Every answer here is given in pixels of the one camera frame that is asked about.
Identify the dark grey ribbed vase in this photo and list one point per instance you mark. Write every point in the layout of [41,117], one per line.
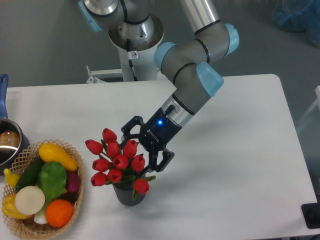
[125,192]

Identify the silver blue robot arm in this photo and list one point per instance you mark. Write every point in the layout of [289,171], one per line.
[138,35]

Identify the orange fruit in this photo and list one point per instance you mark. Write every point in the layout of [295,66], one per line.
[58,213]

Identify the yellow banana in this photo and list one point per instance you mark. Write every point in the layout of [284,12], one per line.
[11,178]

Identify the green lettuce leaf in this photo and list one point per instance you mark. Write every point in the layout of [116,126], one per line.
[52,181]

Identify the yellow squash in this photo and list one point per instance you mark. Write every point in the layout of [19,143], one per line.
[50,152]

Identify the red tulip bouquet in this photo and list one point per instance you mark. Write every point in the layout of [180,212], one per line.
[114,162]

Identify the white round radish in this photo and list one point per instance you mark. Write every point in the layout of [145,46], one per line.
[29,200]

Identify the green cucumber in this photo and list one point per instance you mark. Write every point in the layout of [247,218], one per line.
[30,174]

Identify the white frame at right edge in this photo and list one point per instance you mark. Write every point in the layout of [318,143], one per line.
[312,111]

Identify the black device at table edge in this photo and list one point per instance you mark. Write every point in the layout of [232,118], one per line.
[311,214]

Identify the purple red onion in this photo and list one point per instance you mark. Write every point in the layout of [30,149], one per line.
[73,182]

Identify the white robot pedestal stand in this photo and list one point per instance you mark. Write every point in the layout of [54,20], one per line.
[134,66]

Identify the woven wicker basket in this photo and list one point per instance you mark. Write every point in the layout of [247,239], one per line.
[27,229]

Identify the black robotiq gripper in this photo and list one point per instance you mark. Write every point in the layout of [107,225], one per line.
[158,132]

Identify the blue plastic bag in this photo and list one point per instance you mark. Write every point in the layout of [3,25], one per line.
[299,16]

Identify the yellow bell pepper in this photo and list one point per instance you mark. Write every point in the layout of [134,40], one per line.
[9,208]

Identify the blue handled saucepan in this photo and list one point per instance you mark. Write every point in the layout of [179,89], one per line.
[12,139]

